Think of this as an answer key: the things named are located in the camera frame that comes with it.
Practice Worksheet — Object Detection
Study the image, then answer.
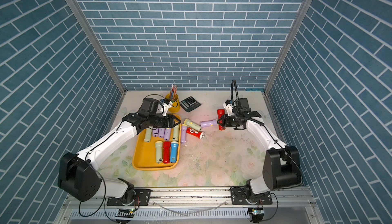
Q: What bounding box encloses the metal corner frame post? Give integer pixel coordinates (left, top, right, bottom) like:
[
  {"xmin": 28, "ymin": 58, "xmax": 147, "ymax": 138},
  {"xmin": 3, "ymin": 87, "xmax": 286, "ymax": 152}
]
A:
[
  {"xmin": 264, "ymin": 0, "xmax": 312, "ymax": 94},
  {"xmin": 65, "ymin": 0, "xmax": 126, "ymax": 95}
]

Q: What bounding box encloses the metal corner frame post right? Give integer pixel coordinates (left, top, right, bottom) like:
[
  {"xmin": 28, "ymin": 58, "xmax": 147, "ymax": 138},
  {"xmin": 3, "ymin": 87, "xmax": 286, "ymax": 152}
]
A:
[{"xmin": 264, "ymin": 0, "xmax": 312, "ymax": 94}]

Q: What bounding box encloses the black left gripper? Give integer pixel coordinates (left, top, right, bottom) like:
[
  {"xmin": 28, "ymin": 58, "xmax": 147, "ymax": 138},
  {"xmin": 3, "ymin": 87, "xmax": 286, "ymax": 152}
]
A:
[{"xmin": 148, "ymin": 114, "xmax": 182, "ymax": 128}]

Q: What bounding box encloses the coloured pencils bunch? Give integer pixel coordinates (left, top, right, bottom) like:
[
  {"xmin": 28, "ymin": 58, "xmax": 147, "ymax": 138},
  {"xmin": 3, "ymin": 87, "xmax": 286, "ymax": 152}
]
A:
[{"xmin": 169, "ymin": 84, "xmax": 178, "ymax": 102}]

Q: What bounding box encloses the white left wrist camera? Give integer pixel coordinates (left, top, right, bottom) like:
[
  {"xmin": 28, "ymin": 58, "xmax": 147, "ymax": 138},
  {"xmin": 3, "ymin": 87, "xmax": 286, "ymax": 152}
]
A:
[{"xmin": 157, "ymin": 98, "xmax": 173, "ymax": 116}]

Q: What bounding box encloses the red flashlight white head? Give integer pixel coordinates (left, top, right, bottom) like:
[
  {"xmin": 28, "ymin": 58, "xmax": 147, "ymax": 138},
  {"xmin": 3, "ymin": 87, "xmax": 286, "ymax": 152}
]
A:
[{"xmin": 186, "ymin": 128, "xmax": 205, "ymax": 139}]

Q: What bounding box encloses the yellow plastic tray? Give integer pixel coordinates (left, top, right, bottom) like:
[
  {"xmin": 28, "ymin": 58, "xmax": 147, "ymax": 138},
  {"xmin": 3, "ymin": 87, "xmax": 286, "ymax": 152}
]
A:
[{"xmin": 132, "ymin": 115, "xmax": 181, "ymax": 171}]

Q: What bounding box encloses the aluminium front rail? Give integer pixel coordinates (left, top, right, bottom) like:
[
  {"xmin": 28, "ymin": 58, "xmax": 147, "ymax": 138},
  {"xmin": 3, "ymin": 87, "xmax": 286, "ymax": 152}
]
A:
[{"xmin": 54, "ymin": 186, "xmax": 324, "ymax": 224}]

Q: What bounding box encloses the yellow pencil cup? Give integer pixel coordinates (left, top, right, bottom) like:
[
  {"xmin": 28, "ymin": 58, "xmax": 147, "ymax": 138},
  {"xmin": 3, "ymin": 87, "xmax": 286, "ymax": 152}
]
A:
[{"xmin": 168, "ymin": 94, "xmax": 181, "ymax": 113}]

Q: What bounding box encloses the pale green flashlight yellow head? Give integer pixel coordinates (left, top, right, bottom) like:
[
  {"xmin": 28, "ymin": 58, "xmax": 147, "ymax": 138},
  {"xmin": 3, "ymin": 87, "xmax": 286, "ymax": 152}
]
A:
[{"xmin": 172, "ymin": 124, "xmax": 180, "ymax": 142}]

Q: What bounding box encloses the plain red flashlight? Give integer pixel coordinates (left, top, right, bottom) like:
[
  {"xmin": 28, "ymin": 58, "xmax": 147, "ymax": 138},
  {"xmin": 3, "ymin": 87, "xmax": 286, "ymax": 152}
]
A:
[
  {"xmin": 163, "ymin": 141, "xmax": 171, "ymax": 164},
  {"xmin": 217, "ymin": 109, "xmax": 226, "ymax": 131}
]

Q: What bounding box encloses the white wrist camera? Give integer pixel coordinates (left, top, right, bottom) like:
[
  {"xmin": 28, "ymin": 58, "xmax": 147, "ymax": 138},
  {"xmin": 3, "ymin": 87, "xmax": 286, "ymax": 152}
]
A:
[
  {"xmin": 223, "ymin": 100, "xmax": 234, "ymax": 116},
  {"xmin": 157, "ymin": 98, "xmax": 173, "ymax": 116}
]

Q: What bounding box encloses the black calculator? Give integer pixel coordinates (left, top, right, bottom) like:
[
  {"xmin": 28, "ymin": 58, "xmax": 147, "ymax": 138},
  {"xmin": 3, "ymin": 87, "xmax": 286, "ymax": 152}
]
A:
[{"xmin": 180, "ymin": 96, "xmax": 202, "ymax": 112}]

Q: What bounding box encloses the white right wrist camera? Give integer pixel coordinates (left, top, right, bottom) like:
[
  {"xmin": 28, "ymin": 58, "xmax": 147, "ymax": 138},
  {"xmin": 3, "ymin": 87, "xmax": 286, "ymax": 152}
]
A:
[{"xmin": 223, "ymin": 100, "xmax": 234, "ymax": 116}]

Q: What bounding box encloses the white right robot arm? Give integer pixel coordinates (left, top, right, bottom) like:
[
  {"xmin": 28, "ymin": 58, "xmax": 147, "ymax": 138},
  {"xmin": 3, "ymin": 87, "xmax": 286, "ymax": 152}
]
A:
[{"xmin": 217, "ymin": 98, "xmax": 303, "ymax": 203}]

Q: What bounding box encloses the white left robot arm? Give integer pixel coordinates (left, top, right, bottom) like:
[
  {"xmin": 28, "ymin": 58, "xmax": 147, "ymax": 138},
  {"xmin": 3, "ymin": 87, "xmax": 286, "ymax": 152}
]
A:
[{"xmin": 58, "ymin": 98, "xmax": 180, "ymax": 205}]

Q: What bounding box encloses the metal corner frame post left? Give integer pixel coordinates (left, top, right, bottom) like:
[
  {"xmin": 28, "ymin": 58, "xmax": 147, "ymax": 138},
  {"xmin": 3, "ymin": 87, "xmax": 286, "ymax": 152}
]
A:
[{"xmin": 65, "ymin": 0, "xmax": 126, "ymax": 95}]

